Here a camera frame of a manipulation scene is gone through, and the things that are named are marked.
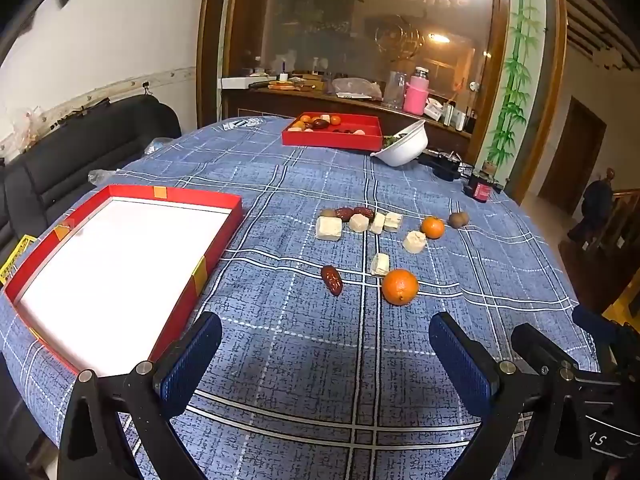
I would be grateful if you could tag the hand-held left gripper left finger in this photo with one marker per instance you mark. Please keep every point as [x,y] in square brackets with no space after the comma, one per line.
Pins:
[190,360]

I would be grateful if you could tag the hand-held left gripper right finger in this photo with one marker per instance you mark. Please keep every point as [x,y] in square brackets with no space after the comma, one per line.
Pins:
[465,360]

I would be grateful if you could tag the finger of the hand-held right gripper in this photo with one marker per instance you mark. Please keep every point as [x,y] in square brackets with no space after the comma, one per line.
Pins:
[595,322]
[540,347]

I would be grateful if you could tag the large orange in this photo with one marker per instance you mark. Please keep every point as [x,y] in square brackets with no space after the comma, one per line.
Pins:
[400,286]

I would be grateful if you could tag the large red shallow box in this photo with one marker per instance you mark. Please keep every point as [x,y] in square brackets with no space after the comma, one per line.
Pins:
[125,260]

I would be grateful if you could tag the pale fruit chunk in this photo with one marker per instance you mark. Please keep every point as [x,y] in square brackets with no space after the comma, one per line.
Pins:
[392,221]
[328,228]
[358,222]
[376,223]
[380,264]
[414,241]

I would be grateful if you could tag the small orange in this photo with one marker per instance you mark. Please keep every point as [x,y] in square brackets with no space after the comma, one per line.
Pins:
[433,227]

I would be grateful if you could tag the brown kiwi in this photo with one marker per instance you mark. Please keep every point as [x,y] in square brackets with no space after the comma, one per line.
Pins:
[458,219]

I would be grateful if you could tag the red date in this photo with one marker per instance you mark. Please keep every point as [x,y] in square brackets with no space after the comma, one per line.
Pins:
[344,213]
[364,213]
[332,280]

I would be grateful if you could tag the small brown round fruit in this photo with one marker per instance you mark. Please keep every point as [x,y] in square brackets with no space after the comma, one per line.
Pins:
[327,214]

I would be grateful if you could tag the blue plaid tablecloth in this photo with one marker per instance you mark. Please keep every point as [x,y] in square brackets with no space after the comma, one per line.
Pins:
[300,350]

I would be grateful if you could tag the wooden door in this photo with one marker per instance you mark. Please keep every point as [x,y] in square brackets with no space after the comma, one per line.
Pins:
[572,155]

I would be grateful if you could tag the dark red jar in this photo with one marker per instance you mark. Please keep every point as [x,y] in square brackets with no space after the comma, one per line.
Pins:
[480,189]

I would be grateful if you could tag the crumpled clear tape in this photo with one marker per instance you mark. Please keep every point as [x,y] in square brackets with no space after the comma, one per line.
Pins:
[66,228]

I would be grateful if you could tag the black device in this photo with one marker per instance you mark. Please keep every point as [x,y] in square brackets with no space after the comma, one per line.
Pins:
[442,162]

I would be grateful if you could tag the clear bag with produce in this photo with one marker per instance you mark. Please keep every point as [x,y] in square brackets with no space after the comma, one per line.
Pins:
[101,176]

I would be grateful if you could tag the yellow printed bag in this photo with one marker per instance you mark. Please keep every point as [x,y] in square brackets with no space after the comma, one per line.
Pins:
[12,260]

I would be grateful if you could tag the clear bag with blue packets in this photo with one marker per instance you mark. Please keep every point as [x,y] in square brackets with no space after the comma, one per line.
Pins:
[156,146]

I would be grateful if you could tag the white bowl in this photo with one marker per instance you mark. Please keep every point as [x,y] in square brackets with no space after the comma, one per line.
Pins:
[407,150]

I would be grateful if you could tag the green leafy vegetables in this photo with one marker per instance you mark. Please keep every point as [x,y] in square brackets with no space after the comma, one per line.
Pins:
[393,139]

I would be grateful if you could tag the black leather sofa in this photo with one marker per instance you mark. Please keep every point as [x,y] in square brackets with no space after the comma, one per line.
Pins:
[75,155]

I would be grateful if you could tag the bamboo painted panel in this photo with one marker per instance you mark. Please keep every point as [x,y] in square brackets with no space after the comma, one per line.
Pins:
[515,85]

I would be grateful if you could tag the small white carton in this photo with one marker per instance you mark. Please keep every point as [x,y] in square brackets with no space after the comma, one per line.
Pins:
[434,110]

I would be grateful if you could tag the small red tray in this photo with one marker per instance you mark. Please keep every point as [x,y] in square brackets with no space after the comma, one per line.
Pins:
[330,140]

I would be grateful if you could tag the wooden sideboard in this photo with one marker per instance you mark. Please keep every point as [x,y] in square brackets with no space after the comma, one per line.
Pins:
[260,105]

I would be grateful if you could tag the pink thermos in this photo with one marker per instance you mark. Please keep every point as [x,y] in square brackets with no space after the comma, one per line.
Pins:
[416,95]

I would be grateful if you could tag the mixed produce heap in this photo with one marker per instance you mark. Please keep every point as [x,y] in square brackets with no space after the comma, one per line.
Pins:
[320,122]

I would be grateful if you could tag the clear plastic pitcher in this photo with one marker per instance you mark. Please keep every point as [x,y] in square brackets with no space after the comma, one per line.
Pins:
[394,90]

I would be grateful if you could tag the white flat box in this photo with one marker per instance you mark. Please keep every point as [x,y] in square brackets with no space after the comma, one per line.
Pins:
[235,82]

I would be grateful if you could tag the translucent plastic bag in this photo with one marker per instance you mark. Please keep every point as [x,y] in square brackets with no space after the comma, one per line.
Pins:
[25,130]

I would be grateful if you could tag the clear plastic bag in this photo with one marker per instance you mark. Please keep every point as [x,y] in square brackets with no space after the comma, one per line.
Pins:
[355,87]

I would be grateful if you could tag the wooden framed glass partition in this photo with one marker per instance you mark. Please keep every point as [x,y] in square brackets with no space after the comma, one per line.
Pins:
[350,20]

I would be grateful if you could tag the black wall plug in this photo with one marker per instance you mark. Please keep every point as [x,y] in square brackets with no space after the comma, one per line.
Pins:
[146,86]

